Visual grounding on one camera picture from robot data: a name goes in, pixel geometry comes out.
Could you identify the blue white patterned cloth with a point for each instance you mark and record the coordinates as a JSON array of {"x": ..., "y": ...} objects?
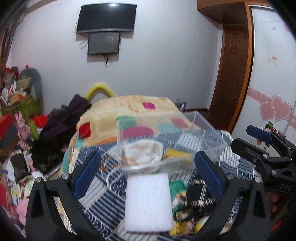
[{"x": 105, "y": 206}]

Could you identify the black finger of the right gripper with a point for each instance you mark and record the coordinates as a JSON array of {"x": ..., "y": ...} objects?
[
  {"x": 264, "y": 163},
  {"x": 259, "y": 134}
]

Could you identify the black patterned scarf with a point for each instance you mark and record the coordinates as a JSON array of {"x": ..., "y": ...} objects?
[{"x": 199, "y": 199}]

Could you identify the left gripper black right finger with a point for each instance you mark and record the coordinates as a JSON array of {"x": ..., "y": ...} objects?
[{"x": 252, "y": 221}]

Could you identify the yellow plush face ball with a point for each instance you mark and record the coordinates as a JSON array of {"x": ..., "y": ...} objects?
[{"x": 199, "y": 224}]

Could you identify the green basket of toys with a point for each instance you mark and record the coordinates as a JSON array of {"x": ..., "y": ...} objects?
[{"x": 28, "y": 107}]

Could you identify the large curved black tv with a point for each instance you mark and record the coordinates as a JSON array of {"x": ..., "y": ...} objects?
[{"x": 106, "y": 17}]

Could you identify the white wardrobe with pink hearts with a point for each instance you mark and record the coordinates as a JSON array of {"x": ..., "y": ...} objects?
[{"x": 271, "y": 92}]

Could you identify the clear plastic storage box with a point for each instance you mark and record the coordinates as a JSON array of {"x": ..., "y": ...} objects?
[{"x": 178, "y": 155}]

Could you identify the dark bag on floor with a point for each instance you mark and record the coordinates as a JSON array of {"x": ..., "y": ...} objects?
[{"x": 180, "y": 105}]

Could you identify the right hand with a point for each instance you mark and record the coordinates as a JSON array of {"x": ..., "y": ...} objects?
[{"x": 272, "y": 199}]

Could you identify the small black monitor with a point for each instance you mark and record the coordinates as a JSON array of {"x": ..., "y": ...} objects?
[{"x": 104, "y": 43}]

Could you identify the white foam block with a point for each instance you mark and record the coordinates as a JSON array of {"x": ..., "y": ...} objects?
[{"x": 148, "y": 203}]

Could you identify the black clothes pile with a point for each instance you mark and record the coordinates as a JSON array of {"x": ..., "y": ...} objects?
[{"x": 49, "y": 149}]

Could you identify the white rolled towel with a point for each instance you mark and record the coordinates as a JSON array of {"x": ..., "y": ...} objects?
[{"x": 141, "y": 152}]

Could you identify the yellow fuzzy hoop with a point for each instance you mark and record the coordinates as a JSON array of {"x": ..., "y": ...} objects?
[{"x": 97, "y": 88}]

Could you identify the pink bunny plush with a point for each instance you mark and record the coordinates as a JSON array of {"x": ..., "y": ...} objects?
[{"x": 24, "y": 132}]

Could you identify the brown wooden door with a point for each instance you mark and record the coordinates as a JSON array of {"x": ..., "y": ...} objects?
[{"x": 230, "y": 79}]

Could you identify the red box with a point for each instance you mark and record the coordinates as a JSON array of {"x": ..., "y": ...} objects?
[{"x": 8, "y": 130}]

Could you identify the grey plush shark toy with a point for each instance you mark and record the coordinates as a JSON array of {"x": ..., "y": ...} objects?
[{"x": 35, "y": 84}]

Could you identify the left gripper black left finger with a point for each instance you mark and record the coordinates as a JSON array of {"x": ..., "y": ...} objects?
[{"x": 53, "y": 211}]

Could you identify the floral yellow green cloth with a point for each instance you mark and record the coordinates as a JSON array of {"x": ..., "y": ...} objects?
[{"x": 183, "y": 216}]

